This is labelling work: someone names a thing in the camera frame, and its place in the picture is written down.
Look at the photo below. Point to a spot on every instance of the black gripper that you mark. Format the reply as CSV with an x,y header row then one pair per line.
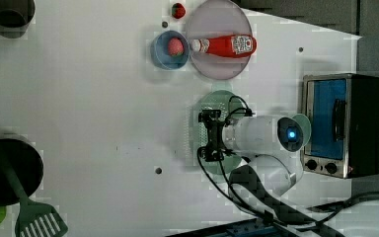
x,y
215,149

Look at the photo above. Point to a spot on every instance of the mint green plastic strainer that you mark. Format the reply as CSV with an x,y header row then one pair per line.
x,y
196,134

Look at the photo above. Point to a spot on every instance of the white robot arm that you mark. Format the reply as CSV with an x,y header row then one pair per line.
x,y
278,150

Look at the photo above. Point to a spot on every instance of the mint green cup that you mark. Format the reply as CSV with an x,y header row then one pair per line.
x,y
305,126

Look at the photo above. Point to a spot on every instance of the red ketchup bottle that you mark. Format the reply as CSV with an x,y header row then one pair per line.
x,y
230,46

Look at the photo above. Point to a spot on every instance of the pink strawberry in bowl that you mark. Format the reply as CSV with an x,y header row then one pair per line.
x,y
175,47

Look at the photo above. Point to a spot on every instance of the small blue bowl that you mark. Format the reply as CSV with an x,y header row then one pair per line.
x,y
159,51

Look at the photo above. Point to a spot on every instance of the large lilac plate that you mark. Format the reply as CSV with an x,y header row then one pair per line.
x,y
212,19

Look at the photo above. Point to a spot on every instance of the black silver toaster oven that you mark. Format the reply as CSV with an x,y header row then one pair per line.
x,y
343,110

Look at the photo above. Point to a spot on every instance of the red strawberry on table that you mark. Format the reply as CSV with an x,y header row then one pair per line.
x,y
178,10

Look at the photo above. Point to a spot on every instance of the large black pot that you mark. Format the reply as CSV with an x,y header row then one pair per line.
x,y
19,160

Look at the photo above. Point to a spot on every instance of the dark green slotted spatula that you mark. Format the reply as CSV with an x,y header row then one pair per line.
x,y
35,219

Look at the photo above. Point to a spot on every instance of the small dark grey pot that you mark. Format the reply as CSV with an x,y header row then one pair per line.
x,y
16,13

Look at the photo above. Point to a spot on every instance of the blue metal frame rail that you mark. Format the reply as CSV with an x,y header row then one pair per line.
x,y
246,228

